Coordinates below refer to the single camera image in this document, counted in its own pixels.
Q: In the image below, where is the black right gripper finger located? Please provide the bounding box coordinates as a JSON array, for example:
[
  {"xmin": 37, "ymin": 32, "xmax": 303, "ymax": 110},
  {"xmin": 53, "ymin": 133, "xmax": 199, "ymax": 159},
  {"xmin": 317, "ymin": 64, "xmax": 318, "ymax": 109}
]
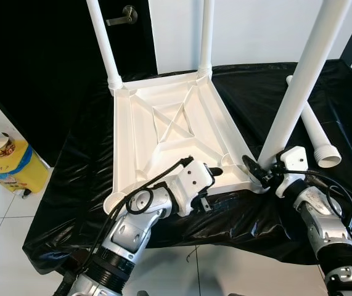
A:
[{"xmin": 241, "ymin": 154, "xmax": 266, "ymax": 187}]

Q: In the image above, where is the white plastic children table top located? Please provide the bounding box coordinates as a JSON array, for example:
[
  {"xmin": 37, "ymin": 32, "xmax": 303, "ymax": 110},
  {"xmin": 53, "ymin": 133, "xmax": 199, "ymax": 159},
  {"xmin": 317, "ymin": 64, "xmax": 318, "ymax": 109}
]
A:
[{"xmin": 102, "ymin": 70, "xmax": 269, "ymax": 215}]

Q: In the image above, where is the black plastic table cover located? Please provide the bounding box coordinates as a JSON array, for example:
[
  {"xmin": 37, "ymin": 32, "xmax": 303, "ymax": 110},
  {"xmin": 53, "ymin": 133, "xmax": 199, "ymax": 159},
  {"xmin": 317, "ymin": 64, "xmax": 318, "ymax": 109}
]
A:
[{"xmin": 23, "ymin": 59, "xmax": 352, "ymax": 275}]

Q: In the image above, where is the thin dark floor thread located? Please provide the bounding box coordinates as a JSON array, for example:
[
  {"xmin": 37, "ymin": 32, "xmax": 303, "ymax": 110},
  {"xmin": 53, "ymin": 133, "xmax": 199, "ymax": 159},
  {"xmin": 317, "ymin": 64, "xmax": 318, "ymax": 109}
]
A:
[{"xmin": 185, "ymin": 244, "xmax": 201, "ymax": 260}]

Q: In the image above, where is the black door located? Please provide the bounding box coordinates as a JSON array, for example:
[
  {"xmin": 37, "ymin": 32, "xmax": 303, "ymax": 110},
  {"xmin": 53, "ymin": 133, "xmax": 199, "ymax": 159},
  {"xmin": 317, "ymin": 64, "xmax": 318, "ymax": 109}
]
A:
[{"xmin": 0, "ymin": 0, "xmax": 158, "ymax": 167}]

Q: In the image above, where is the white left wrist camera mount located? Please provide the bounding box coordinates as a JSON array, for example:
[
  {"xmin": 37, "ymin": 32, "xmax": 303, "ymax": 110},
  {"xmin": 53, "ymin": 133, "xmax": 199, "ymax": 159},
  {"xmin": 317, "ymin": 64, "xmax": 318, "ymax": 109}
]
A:
[{"xmin": 166, "ymin": 158, "xmax": 213, "ymax": 216}]

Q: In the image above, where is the brass door handle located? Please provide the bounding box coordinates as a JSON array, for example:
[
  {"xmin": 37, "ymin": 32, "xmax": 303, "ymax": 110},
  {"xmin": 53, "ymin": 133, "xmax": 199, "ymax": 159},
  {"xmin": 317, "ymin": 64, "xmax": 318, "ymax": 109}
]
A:
[{"xmin": 105, "ymin": 5, "xmax": 138, "ymax": 27}]

